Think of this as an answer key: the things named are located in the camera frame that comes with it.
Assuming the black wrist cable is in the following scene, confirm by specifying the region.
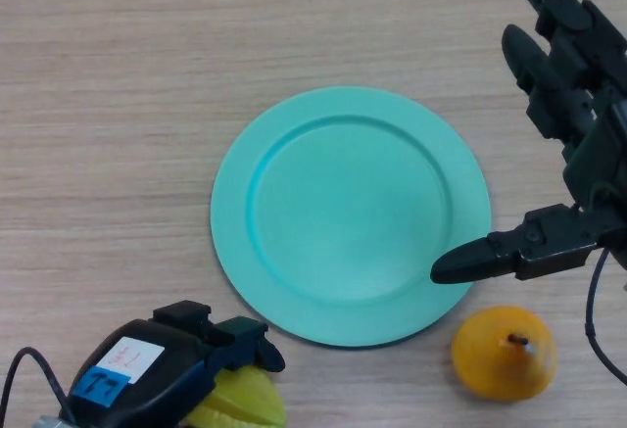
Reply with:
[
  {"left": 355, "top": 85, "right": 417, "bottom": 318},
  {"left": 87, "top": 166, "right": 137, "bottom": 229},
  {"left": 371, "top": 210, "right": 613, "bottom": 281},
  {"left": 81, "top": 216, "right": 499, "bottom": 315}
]
[
  {"left": 584, "top": 246, "right": 627, "bottom": 385},
  {"left": 0, "top": 347, "right": 77, "bottom": 424}
]

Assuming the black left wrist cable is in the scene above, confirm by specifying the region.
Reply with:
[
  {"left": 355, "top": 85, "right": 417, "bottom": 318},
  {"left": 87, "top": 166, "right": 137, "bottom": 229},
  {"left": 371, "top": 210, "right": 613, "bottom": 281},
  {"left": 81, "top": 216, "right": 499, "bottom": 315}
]
[{"left": 0, "top": 347, "right": 77, "bottom": 424}]

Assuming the yellow starfruit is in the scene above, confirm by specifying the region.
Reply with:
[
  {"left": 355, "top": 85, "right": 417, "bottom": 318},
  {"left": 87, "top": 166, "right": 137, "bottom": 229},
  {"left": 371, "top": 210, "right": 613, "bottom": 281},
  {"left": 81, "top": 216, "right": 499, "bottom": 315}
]
[{"left": 185, "top": 366, "right": 288, "bottom": 428}]

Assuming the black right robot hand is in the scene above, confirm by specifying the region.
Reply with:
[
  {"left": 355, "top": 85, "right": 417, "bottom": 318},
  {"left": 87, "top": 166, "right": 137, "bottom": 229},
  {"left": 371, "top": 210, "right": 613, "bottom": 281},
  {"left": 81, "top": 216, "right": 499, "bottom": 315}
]
[{"left": 429, "top": 0, "right": 627, "bottom": 286}]

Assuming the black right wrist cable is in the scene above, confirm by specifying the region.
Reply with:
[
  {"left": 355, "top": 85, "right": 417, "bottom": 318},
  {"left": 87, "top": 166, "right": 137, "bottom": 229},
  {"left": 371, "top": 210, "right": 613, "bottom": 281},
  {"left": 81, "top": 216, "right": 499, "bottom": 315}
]
[{"left": 584, "top": 246, "right": 627, "bottom": 385}]

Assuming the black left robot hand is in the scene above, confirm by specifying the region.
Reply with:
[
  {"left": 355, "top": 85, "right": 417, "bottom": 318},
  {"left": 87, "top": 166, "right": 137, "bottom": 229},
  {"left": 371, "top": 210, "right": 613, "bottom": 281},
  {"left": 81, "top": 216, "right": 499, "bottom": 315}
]
[{"left": 58, "top": 300, "right": 286, "bottom": 428}]

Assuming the green round plate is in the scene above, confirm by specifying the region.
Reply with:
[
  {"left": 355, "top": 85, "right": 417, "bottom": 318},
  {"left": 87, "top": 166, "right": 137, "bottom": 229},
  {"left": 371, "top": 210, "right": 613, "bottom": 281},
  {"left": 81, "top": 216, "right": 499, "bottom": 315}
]
[{"left": 210, "top": 85, "right": 492, "bottom": 349}]

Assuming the orange pear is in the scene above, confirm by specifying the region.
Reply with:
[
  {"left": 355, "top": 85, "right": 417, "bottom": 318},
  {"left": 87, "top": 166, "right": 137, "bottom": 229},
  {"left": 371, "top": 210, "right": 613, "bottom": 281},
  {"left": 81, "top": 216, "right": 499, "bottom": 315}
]
[{"left": 451, "top": 305, "right": 558, "bottom": 403}]

